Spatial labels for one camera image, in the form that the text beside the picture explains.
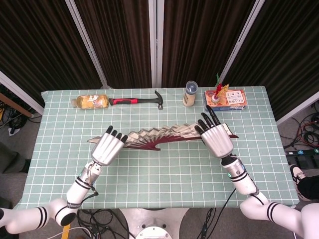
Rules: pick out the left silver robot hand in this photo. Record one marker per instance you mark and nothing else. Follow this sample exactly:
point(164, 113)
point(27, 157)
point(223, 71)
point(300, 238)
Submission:
point(106, 148)

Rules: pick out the colourful feather shuttlecock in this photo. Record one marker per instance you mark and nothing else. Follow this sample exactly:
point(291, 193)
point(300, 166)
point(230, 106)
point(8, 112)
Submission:
point(218, 90)

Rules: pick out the green checked tablecloth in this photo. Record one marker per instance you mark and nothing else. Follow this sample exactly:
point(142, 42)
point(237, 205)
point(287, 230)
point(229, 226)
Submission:
point(162, 174)

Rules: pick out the blue orange tissue box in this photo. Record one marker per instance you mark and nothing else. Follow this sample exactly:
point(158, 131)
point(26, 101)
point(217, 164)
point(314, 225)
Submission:
point(234, 100)

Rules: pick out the red black claw hammer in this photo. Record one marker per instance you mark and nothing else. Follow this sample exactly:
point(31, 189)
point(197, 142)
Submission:
point(124, 101)

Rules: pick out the black trouser leg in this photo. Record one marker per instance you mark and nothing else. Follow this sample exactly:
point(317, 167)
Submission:
point(310, 185)

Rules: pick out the white double partition frame post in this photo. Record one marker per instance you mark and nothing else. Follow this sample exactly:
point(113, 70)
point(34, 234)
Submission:
point(152, 37)

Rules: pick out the brown wooden bar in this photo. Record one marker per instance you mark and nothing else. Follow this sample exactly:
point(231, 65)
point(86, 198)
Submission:
point(15, 104)

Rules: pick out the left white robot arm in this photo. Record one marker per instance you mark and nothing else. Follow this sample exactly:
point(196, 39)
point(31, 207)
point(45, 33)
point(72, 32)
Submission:
point(76, 191)

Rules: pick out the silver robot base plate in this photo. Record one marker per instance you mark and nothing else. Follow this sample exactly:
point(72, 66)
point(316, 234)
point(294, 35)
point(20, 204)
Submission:
point(152, 224)

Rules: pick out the plastic tea bottle floral label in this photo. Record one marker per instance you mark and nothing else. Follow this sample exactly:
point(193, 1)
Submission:
point(91, 101)

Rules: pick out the red paper folding fan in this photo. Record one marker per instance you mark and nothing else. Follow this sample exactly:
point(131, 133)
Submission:
point(154, 134)

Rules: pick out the mayonnaise squeeze bottle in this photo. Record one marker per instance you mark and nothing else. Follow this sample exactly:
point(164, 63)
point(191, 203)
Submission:
point(190, 98)

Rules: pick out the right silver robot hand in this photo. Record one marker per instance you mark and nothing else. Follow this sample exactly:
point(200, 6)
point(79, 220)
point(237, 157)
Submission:
point(216, 140)

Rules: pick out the white sneaker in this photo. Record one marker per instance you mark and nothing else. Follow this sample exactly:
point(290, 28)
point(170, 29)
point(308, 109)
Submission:
point(295, 174)

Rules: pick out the dark corrugated partition panel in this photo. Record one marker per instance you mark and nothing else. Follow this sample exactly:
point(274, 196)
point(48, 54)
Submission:
point(286, 49)
point(37, 37)
point(119, 37)
point(199, 37)

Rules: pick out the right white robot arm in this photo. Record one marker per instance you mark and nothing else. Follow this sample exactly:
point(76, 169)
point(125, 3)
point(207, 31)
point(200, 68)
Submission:
point(245, 185)

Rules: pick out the black power strip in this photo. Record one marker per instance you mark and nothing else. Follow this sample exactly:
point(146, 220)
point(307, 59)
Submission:
point(301, 152)

